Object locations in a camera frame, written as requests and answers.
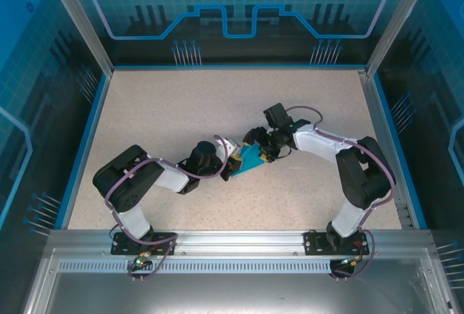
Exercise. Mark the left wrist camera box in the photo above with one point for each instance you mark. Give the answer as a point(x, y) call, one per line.
point(229, 145)

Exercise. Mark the aluminium mounting rail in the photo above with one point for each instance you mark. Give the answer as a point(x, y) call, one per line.
point(239, 241)

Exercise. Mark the grey metal tray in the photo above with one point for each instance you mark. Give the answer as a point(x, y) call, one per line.
point(232, 292)

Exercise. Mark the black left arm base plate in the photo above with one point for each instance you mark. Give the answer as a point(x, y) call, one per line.
point(119, 247)

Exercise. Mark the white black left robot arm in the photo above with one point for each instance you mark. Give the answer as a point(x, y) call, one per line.
point(127, 180)

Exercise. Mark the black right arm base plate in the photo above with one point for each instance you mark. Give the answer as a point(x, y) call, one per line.
point(315, 245)

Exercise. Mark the aluminium frame post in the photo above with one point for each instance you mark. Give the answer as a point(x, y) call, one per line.
point(391, 27)
point(86, 27)

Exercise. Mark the blue paper sheet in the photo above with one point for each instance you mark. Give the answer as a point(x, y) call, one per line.
point(250, 161)

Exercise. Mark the aluminium side rail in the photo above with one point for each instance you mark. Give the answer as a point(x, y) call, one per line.
point(383, 129)

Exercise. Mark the blue printed side panel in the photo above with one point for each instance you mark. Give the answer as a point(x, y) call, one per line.
point(435, 74)
point(29, 74)

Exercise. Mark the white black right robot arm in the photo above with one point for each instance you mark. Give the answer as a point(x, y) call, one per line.
point(362, 172)

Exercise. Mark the blue table border strip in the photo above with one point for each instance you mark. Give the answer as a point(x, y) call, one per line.
point(398, 147)
point(87, 147)

